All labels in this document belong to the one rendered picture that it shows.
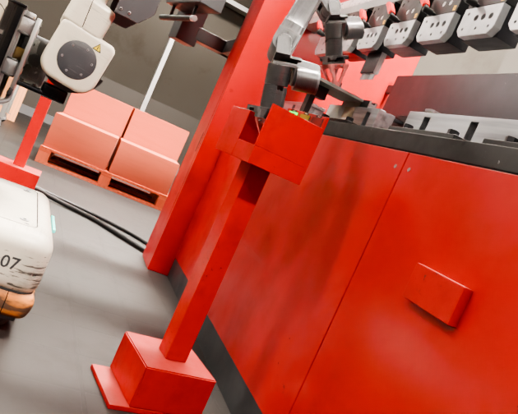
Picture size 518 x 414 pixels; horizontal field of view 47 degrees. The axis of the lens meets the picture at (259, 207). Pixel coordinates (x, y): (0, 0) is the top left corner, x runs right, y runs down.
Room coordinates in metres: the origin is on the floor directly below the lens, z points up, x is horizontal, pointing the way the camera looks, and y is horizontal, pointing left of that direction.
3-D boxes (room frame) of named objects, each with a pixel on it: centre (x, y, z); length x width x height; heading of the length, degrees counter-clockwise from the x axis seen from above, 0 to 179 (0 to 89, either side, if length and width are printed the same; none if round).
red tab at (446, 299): (1.07, -0.35, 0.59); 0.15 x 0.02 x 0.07; 20
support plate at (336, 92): (2.04, -0.02, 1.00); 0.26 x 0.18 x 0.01; 110
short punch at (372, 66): (2.09, -0.16, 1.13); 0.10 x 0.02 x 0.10; 20
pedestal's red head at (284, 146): (1.54, 0.05, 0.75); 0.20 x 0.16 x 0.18; 31
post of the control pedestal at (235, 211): (1.54, 0.05, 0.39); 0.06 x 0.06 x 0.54; 31
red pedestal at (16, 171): (3.32, 1.31, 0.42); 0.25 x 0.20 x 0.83; 110
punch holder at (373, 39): (2.12, -0.15, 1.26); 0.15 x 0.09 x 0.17; 20
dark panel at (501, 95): (2.49, -0.56, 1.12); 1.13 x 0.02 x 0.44; 20
